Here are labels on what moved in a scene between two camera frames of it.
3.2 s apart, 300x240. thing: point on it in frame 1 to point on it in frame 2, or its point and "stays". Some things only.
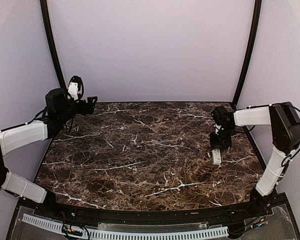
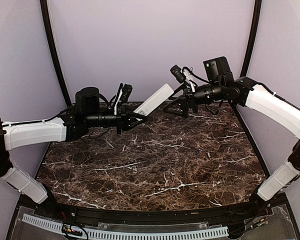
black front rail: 234,214 stays
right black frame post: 257,18 stays
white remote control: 217,159 to 154,100
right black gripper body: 223,139 to 189,94
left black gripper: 90,106 to 124,119
